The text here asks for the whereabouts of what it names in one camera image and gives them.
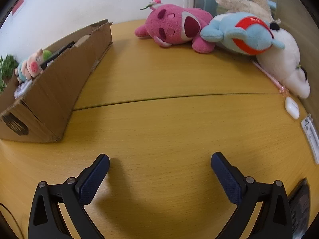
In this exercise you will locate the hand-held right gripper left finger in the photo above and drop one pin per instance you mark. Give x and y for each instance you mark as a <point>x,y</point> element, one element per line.
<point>91,184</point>

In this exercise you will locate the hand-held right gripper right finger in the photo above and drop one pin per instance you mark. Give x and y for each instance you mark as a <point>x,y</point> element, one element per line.
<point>229,181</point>

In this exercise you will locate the brown cardboard box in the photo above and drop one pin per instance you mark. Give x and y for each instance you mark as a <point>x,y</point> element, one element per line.
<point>49,99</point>

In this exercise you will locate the pink pig plush toy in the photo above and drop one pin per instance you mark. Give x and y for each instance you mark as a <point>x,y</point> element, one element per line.
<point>31,66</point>

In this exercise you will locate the black rectangular box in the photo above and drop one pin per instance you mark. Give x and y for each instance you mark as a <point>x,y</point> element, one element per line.
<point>65,46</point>

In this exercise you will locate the wooden desktop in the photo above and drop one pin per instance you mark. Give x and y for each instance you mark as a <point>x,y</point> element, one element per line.
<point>162,129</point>

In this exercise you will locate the black calculator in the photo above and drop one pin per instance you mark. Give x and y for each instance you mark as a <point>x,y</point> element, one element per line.
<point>299,204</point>

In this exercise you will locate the white plastic device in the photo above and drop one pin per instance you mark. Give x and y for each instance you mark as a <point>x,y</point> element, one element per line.
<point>310,132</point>

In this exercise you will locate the white earbuds case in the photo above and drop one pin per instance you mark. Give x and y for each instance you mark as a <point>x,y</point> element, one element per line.
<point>291,107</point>

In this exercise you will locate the pink pen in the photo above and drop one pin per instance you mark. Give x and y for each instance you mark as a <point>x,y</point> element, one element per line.
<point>284,89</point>

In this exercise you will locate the cream phone case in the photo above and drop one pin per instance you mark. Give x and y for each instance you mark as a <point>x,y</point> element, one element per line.
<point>21,89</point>

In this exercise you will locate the white plush toy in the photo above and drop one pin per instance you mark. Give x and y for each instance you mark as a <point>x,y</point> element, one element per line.
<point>286,54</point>

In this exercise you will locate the large potted green plant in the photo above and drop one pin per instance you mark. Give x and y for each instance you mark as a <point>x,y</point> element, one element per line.
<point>7,64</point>

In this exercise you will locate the blue plush toy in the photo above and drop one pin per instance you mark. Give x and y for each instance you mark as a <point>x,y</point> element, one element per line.
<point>224,27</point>

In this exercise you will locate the pink bear plush toy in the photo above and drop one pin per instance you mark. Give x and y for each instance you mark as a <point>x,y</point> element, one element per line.
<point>172,22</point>

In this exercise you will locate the red wall sign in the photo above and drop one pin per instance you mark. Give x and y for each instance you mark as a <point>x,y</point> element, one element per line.
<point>18,5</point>

